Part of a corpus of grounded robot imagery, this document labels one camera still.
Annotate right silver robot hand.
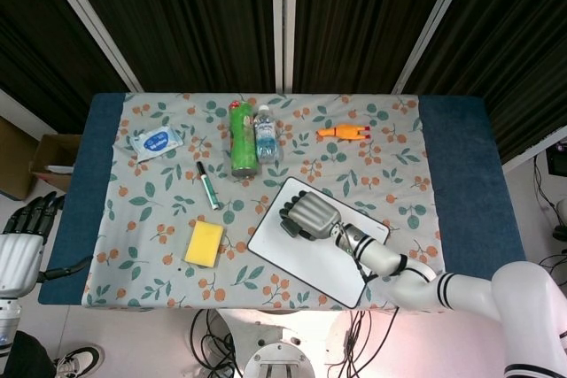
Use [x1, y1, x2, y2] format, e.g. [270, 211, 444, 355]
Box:
[277, 189, 345, 242]

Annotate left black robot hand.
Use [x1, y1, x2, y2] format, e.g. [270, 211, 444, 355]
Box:
[2, 190, 66, 246]

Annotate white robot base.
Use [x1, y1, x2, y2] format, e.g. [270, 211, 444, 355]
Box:
[216, 306, 338, 378]

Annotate white dry-erase board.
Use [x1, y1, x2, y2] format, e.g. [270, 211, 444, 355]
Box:
[246, 175, 392, 310]

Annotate green whiteboard marker black cap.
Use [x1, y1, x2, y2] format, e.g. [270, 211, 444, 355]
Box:
[196, 160, 221, 212]

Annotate brown cardboard box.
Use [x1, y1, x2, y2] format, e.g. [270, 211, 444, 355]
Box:
[0, 116, 83, 201]

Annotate yellow rubber chicken toy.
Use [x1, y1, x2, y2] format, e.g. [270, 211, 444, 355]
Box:
[315, 123, 372, 142]

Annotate clear plastic water bottle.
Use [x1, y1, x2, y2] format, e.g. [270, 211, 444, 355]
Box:
[253, 104, 283, 165]

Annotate green chip can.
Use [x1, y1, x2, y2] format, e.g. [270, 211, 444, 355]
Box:
[228, 100, 260, 178]

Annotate yellow sponge with green pad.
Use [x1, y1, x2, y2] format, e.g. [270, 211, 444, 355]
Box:
[183, 220, 225, 269]

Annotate floral orange fruit tablecloth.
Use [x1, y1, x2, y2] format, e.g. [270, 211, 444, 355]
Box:
[82, 92, 444, 312]

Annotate black trouser leg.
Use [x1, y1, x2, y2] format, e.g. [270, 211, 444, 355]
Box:
[0, 330, 57, 378]

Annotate blue white wet wipes pack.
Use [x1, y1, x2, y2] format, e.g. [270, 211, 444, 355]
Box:
[131, 125, 185, 164]

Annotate blue felt table cover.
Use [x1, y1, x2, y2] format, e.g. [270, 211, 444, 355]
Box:
[37, 93, 527, 306]

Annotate black white sneaker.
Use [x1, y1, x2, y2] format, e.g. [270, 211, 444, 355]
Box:
[53, 345, 106, 378]

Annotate dark pleated curtain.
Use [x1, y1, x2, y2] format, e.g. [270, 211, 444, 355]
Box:
[0, 0, 567, 166]

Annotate black electronic device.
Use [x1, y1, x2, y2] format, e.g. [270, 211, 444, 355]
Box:
[547, 143, 567, 175]

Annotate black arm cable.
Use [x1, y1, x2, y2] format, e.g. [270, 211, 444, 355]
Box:
[37, 256, 93, 284]

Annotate black cable bundle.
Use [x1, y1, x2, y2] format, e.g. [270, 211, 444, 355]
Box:
[325, 309, 400, 378]
[529, 151, 567, 275]
[190, 309, 244, 378]

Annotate white upright frame post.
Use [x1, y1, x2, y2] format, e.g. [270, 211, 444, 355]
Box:
[271, 0, 296, 94]

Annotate white slanted frame post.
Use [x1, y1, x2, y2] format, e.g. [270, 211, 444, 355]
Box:
[392, 0, 483, 96]
[35, 0, 144, 92]

